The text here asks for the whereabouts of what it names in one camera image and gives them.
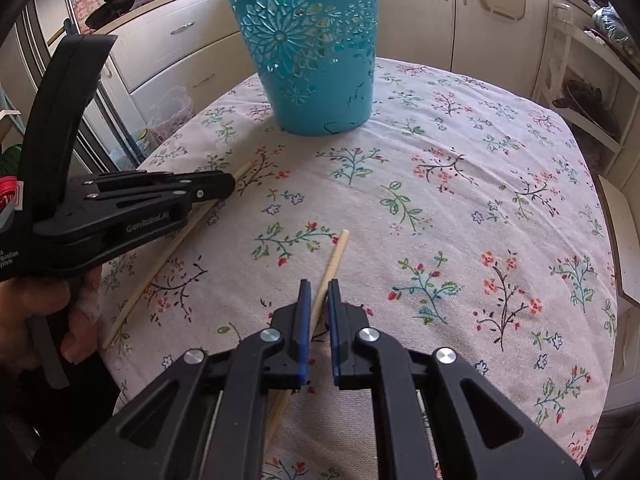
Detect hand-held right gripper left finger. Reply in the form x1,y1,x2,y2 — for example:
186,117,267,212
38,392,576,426
55,280,312,480

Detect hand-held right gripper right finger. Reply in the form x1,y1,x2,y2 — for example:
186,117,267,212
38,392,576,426
327,279,586,480

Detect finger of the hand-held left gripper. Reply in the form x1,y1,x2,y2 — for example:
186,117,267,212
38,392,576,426
80,170,237,209

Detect wooden chopstick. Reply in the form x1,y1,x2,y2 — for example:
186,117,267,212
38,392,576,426
261,229,350,456
101,161,253,351

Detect teal perforated metal bucket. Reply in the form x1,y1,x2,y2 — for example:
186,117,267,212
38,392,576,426
220,0,382,137

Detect person's left hand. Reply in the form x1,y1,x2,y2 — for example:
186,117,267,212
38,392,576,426
0,265,104,374

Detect green fabric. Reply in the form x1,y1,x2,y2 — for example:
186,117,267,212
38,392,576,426
0,144,23,178

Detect floral bin with plastic bag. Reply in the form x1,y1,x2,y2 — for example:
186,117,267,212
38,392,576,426
142,87,197,146

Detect black wok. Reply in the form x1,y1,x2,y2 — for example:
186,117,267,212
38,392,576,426
84,0,137,30

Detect cream drawer unit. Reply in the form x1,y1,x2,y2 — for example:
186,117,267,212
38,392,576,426
102,0,256,93

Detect floral tablecloth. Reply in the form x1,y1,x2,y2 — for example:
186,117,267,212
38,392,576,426
97,57,618,480

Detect cream sink base cabinets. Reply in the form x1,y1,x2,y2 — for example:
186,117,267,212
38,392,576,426
375,0,556,98

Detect white flat board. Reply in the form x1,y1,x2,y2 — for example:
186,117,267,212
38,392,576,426
596,175,640,306

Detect dark pan in trolley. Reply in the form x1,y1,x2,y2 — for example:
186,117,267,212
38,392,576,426
552,80,621,138

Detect white trolley rack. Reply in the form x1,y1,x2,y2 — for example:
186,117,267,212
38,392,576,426
532,2,636,161

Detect plastic bag of vegetables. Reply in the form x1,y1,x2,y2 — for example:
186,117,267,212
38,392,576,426
592,5,633,56

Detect mop handle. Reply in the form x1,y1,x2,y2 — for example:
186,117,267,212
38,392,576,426
47,0,83,48

